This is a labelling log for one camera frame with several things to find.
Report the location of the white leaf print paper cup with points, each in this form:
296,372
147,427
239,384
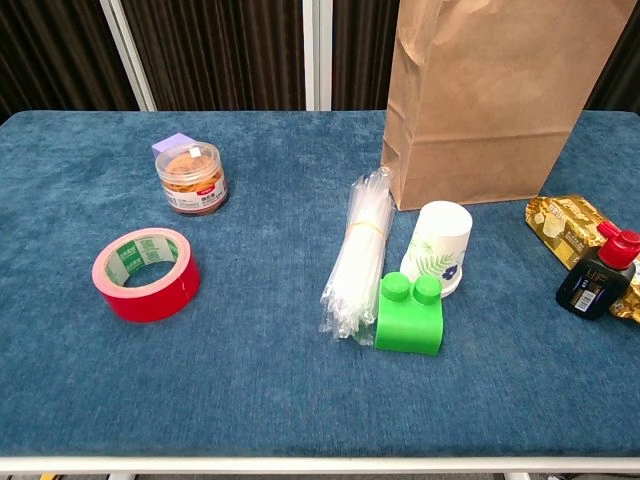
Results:
440,240

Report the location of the clear jar of rubber bands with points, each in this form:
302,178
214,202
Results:
192,187

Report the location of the white table frame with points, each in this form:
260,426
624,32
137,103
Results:
300,465

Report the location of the brown paper bag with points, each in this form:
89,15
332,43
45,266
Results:
490,100

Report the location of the purple cube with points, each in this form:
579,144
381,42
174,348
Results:
169,144

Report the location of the red adhesive tape roll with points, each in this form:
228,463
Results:
150,300

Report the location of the white plastic zip ties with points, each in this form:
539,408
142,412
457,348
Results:
360,265

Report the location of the gold foil snack package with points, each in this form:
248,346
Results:
565,225

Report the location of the green toy building block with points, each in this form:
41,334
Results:
410,327

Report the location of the black ink bottle red cap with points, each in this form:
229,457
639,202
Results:
595,287

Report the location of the black pleated partition panel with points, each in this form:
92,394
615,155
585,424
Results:
620,75
365,50
50,50
215,50

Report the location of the blue table cloth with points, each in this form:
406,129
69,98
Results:
250,375

